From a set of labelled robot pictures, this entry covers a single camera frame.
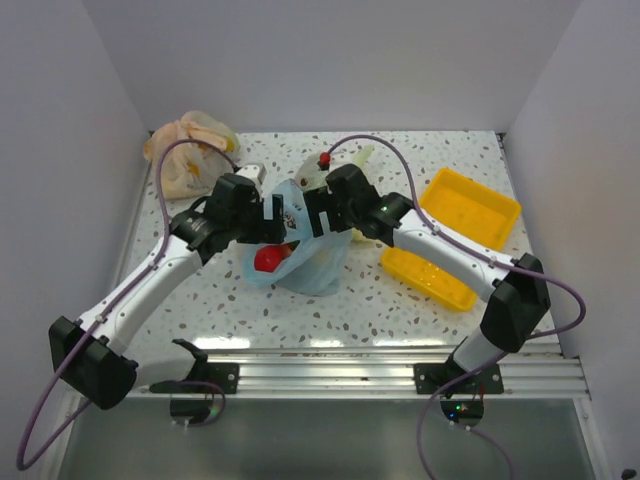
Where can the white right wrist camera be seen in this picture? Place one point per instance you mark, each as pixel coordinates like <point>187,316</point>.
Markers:
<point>324,161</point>

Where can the orange plastic bag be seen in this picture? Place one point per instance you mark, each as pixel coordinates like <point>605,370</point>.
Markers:
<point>191,169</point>

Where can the aluminium table edge rail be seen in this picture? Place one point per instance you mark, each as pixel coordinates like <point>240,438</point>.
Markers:
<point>387,373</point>

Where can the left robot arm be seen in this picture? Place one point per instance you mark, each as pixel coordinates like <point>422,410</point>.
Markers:
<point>89,353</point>

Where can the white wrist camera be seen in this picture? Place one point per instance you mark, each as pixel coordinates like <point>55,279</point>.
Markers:
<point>254,172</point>
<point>324,161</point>

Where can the red fruit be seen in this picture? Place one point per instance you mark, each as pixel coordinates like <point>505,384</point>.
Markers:
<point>268,258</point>

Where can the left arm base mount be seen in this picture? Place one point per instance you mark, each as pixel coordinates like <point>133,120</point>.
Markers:
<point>197,375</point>

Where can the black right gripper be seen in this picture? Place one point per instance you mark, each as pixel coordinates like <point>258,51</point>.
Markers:
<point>320,201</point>

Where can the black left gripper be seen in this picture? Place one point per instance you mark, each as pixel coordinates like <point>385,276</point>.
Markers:
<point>269,231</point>

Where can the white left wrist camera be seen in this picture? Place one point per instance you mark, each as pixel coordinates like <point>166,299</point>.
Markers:
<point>254,172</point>

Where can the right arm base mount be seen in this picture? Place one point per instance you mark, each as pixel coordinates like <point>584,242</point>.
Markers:
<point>460,393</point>

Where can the green avocado plastic bag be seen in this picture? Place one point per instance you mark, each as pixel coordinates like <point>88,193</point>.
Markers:
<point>308,177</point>

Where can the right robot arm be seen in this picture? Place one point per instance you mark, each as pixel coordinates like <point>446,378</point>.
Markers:
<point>514,291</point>

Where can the light blue plastic bag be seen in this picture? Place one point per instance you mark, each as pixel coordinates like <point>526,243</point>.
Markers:
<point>315,265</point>

